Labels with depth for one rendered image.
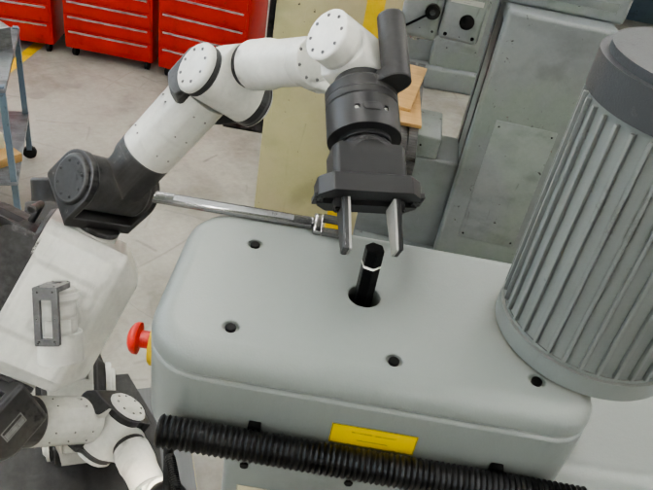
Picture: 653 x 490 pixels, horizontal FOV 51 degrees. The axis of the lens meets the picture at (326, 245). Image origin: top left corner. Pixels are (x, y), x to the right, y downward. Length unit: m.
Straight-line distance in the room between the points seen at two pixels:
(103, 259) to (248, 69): 0.41
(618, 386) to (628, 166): 0.23
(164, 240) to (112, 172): 2.81
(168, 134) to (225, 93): 0.12
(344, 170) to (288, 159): 1.91
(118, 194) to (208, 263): 0.40
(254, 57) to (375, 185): 0.31
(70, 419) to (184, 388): 0.64
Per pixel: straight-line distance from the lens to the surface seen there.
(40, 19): 6.08
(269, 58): 0.95
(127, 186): 1.14
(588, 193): 0.65
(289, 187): 2.72
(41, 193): 1.55
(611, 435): 0.93
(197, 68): 1.01
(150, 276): 3.69
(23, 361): 1.20
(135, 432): 1.43
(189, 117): 1.07
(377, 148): 0.78
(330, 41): 0.82
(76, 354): 1.09
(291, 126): 2.59
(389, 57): 0.82
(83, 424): 1.37
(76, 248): 1.17
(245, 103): 1.04
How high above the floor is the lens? 2.38
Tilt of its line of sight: 36 degrees down
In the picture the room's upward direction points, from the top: 11 degrees clockwise
